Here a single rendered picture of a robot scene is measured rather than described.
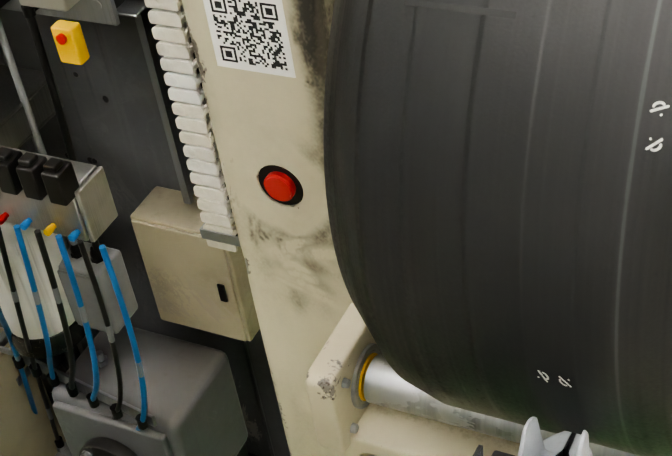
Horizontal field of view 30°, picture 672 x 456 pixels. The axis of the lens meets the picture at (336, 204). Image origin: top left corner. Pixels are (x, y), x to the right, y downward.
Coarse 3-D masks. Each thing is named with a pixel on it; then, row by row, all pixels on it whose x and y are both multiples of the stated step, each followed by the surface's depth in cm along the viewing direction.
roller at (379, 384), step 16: (368, 368) 112; (384, 368) 112; (368, 384) 112; (384, 384) 111; (400, 384) 111; (368, 400) 113; (384, 400) 112; (400, 400) 111; (416, 400) 110; (432, 400) 110; (432, 416) 110; (448, 416) 109; (464, 416) 108; (480, 416) 108; (480, 432) 109; (496, 432) 108; (512, 432) 107; (544, 432) 105; (592, 448) 104; (608, 448) 103
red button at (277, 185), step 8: (272, 176) 111; (280, 176) 111; (288, 176) 111; (264, 184) 112; (272, 184) 112; (280, 184) 111; (288, 184) 111; (272, 192) 112; (280, 192) 112; (288, 192) 111; (280, 200) 112; (288, 200) 112
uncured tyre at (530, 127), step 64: (384, 0) 76; (448, 0) 74; (512, 0) 72; (576, 0) 71; (640, 0) 69; (384, 64) 76; (448, 64) 74; (512, 64) 72; (576, 64) 71; (640, 64) 69; (384, 128) 77; (448, 128) 75; (512, 128) 73; (576, 128) 71; (640, 128) 70; (384, 192) 78; (448, 192) 76; (512, 192) 74; (576, 192) 72; (640, 192) 71; (384, 256) 81; (448, 256) 78; (512, 256) 76; (576, 256) 74; (640, 256) 72; (384, 320) 85; (448, 320) 82; (512, 320) 79; (576, 320) 76; (640, 320) 74; (448, 384) 89; (512, 384) 84; (576, 384) 81; (640, 384) 78; (640, 448) 86
